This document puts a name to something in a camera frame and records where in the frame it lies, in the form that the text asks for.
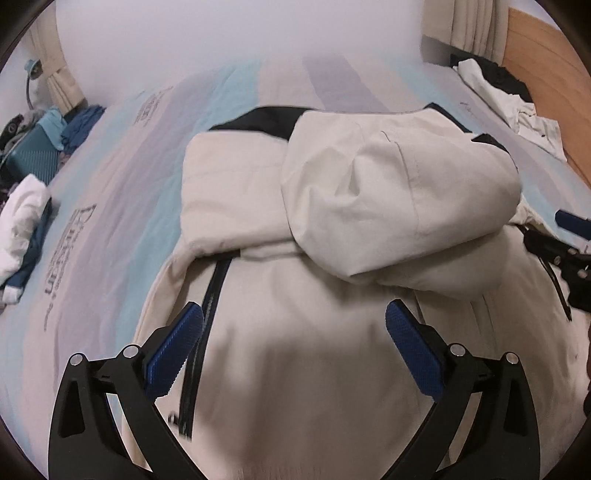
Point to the beige and black hooded jacket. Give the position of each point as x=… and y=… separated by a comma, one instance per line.
x=323, y=286

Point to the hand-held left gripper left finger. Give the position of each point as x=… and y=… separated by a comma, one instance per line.
x=174, y=350

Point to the light blue cloth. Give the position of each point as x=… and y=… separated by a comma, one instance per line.
x=51, y=124

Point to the white crumpled garment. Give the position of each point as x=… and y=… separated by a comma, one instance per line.
x=498, y=99

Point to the blue desk lamp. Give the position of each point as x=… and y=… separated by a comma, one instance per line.
x=33, y=69

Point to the teal suitcase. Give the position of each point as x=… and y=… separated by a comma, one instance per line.
x=32, y=157

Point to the beige tied curtain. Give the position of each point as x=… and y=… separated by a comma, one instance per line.
x=62, y=78

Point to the beige pleated curtain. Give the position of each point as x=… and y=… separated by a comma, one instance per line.
x=480, y=27

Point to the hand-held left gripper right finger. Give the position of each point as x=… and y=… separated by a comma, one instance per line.
x=414, y=350

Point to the black headphones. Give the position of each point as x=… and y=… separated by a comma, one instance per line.
x=13, y=128

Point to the white and blue garment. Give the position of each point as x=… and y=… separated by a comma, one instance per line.
x=21, y=217

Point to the grey clothes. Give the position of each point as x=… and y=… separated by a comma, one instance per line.
x=32, y=117

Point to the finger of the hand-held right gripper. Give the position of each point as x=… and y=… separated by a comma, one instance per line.
x=575, y=220
x=554, y=251

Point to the dark blue clothes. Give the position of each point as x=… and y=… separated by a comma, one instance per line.
x=81, y=127

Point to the bed with striped sheet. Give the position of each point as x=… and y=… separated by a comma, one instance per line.
x=115, y=184

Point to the black garment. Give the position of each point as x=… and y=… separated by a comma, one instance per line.
x=508, y=81

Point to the wooden headboard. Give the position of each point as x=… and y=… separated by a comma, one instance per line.
x=554, y=69

